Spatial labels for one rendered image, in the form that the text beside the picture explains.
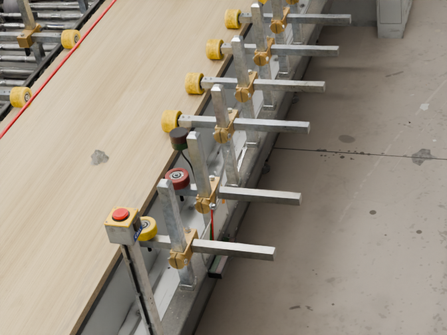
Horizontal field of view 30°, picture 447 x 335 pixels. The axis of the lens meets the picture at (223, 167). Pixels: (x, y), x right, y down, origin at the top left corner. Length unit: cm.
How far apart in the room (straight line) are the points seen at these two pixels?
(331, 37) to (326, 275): 205
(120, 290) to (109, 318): 10
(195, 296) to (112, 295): 26
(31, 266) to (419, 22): 338
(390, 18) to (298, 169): 134
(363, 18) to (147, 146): 263
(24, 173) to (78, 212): 34
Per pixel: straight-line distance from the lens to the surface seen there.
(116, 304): 266
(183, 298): 262
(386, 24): 515
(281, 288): 358
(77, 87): 338
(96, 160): 291
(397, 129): 439
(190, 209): 306
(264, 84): 304
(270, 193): 268
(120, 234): 214
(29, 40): 373
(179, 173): 277
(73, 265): 254
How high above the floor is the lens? 256
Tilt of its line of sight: 37 degrees down
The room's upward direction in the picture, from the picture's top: 11 degrees counter-clockwise
